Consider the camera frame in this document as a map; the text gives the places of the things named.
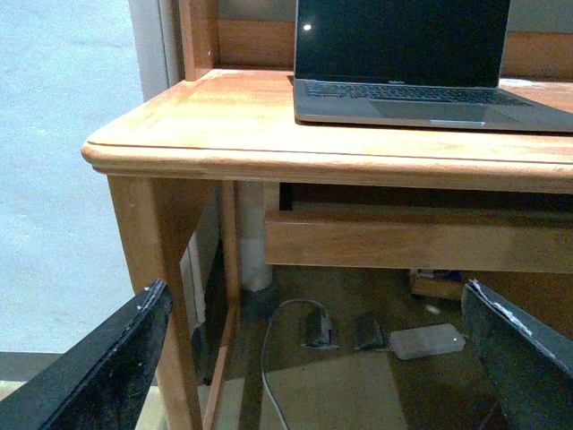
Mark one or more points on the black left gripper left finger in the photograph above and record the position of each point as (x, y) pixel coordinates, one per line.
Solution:
(102, 382)

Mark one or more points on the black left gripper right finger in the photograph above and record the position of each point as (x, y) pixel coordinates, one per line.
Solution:
(528, 364)

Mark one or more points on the white power adapter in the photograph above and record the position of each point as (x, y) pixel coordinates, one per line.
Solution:
(426, 341)

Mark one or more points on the wooden pull-out keyboard tray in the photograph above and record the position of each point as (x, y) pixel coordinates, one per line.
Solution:
(416, 238)

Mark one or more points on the white pipe under desk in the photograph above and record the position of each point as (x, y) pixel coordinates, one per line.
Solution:
(256, 274)

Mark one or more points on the wooden desk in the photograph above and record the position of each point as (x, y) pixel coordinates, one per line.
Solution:
(224, 125)

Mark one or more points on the grey open laptop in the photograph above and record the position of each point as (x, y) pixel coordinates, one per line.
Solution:
(429, 64)

